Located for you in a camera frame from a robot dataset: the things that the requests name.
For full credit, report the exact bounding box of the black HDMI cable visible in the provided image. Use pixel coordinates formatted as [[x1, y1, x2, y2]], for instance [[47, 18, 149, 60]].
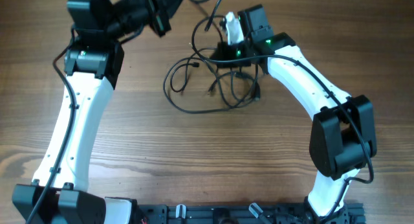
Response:
[[190, 15, 262, 110]]

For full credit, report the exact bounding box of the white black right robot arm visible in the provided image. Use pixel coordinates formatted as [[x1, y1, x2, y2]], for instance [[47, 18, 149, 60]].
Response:
[[210, 5, 377, 223]]

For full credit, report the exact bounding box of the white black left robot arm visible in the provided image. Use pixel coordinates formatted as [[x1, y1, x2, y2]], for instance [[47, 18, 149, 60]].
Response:
[[12, 0, 183, 223]]

